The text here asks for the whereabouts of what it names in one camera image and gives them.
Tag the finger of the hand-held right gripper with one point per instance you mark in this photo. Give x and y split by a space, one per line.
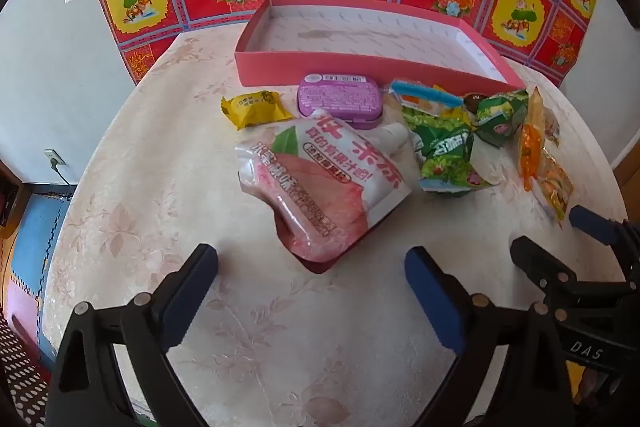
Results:
592 222
537 264

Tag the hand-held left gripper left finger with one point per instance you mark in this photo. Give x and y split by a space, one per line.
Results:
187 307

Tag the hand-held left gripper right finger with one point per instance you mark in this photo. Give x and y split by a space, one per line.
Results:
435 302

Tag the orange cracker packet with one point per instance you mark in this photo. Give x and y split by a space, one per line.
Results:
531 142

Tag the green pea snack packet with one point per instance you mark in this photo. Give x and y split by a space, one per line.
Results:
445 157
500 117
420 119

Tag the pink peach jelly pouch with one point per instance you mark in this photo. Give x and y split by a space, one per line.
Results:
310 187

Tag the blue striped wafer packet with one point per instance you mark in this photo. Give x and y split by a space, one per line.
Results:
420 94

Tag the yellow snack packet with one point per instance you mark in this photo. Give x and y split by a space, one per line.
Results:
255 107

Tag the purple candy tin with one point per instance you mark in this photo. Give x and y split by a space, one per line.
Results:
340 99

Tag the pink cardboard box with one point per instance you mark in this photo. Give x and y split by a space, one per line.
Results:
270 69

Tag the light wooden furniture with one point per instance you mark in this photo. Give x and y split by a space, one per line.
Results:
629 182

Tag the colourful foam floor mat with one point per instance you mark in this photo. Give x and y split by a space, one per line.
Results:
35 237

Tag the dark wooden cabinet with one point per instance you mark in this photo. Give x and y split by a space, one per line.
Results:
10 202

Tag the white wall socket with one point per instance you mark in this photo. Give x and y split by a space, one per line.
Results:
54 157

